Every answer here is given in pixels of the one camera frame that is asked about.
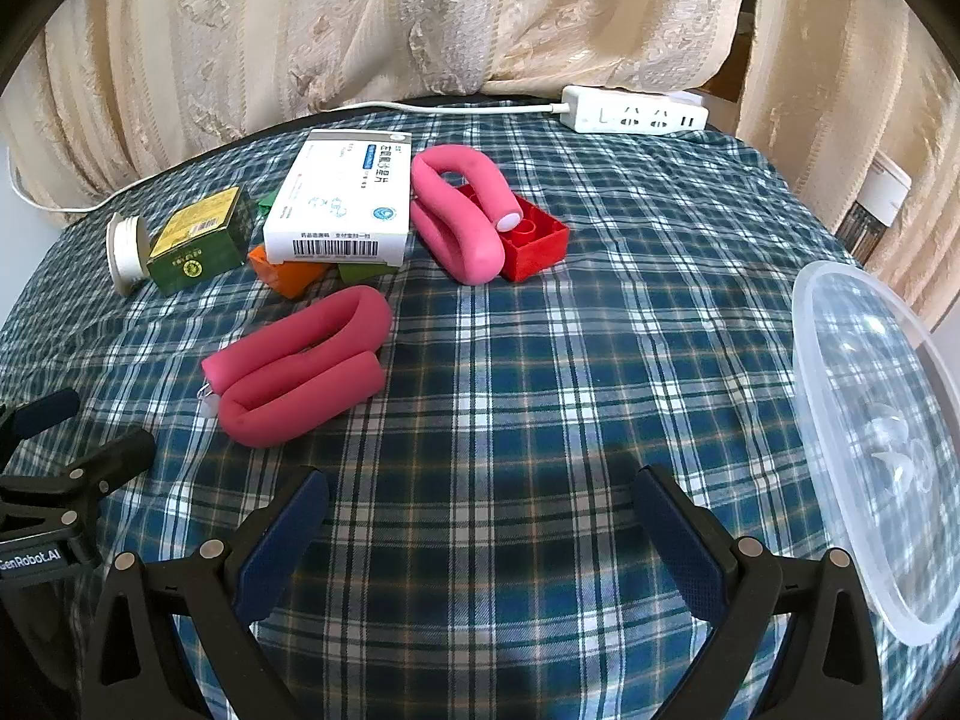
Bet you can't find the white medicine box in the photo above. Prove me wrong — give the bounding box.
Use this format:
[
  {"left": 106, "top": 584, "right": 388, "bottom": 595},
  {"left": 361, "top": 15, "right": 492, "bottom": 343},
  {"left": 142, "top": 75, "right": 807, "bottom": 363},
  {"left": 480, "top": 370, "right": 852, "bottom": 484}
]
[{"left": 262, "top": 130, "right": 413, "bottom": 269}]

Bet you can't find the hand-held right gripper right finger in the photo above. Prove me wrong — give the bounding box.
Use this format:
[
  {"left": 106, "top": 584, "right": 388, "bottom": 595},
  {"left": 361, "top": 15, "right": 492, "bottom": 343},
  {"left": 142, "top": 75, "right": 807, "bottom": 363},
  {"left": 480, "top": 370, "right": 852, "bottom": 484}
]
[{"left": 632, "top": 465, "right": 886, "bottom": 720}]

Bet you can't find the beige patterned curtain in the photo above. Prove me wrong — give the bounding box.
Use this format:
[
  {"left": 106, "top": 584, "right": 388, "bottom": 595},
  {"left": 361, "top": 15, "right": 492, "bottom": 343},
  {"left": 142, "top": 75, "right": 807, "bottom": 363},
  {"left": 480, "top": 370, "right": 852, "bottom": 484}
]
[
  {"left": 0, "top": 0, "right": 751, "bottom": 226},
  {"left": 739, "top": 0, "right": 960, "bottom": 331}
]

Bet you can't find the orange toy block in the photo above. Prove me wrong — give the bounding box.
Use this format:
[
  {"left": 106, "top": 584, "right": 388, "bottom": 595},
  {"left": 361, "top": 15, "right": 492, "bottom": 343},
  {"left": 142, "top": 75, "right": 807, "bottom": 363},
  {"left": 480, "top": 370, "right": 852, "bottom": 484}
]
[{"left": 247, "top": 244, "right": 320, "bottom": 301}]

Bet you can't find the green box with yellow label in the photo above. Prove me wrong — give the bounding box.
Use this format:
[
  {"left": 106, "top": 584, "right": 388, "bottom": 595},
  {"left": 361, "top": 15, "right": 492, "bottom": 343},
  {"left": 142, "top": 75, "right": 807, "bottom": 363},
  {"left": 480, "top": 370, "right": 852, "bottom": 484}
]
[{"left": 146, "top": 186, "right": 260, "bottom": 295}]

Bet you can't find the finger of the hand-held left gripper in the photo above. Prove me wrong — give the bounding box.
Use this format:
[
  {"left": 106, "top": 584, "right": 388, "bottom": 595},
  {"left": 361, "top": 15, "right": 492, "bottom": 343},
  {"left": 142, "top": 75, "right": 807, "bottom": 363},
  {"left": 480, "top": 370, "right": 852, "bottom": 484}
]
[
  {"left": 0, "top": 388, "right": 82, "bottom": 451},
  {"left": 0, "top": 429, "right": 156, "bottom": 518}
]

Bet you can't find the clear plastic bowl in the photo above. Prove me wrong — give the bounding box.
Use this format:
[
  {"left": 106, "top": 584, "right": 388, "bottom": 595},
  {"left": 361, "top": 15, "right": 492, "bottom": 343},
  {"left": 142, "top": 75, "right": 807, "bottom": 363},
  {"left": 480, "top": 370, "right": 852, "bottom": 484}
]
[{"left": 791, "top": 261, "right": 960, "bottom": 647}]

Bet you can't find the brown wooden frame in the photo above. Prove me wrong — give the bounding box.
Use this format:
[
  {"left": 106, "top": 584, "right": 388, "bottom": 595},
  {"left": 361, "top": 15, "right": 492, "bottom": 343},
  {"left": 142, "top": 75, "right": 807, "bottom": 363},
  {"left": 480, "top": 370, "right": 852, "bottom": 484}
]
[{"left": 737, "top": 7, "right": 758, "bottom": 102}]

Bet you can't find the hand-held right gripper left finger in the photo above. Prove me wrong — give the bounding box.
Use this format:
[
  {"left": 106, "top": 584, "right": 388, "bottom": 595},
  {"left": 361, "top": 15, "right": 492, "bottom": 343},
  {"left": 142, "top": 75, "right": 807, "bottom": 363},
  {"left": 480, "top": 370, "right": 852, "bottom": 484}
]
[{"left": 79, "top": 465, "right": 331, "bottom": 720}]

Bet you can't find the blue plaid tablecloth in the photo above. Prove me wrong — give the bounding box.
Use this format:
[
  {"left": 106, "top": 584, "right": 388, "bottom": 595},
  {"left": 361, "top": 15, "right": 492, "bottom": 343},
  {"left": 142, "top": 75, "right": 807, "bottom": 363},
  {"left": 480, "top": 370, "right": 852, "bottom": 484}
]
[{"left": 0, "top": 101, "right": 960, "bottom": 720}]

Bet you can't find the clear bottle with white cap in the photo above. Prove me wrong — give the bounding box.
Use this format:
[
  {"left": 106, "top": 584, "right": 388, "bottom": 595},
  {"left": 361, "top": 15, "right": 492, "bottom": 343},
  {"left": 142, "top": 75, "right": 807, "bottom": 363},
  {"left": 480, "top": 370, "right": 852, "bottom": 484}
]
[{"left": 834, "top": 152, "right": 914, "bottom": 265}]

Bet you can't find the red building block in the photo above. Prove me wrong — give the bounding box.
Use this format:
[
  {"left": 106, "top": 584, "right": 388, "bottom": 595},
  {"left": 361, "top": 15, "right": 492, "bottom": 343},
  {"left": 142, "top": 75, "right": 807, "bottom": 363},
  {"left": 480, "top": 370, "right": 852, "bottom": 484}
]
[{"left": 457, "top": 181, "right": 569, "bottom": 282}]

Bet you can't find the white power cable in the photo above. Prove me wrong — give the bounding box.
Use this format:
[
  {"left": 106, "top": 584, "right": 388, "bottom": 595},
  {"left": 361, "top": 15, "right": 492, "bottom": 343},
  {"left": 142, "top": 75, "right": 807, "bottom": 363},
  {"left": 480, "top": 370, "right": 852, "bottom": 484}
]
[{"left": 6, "top": 99, "right": 567, "bottom": 212}]

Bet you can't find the white power strip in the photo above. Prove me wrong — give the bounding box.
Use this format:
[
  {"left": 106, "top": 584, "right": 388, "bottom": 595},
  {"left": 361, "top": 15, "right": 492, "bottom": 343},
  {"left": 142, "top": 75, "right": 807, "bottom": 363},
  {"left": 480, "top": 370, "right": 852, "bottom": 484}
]
[{"left": 561, "top": 85, "right": 710, "bottom": 134}]

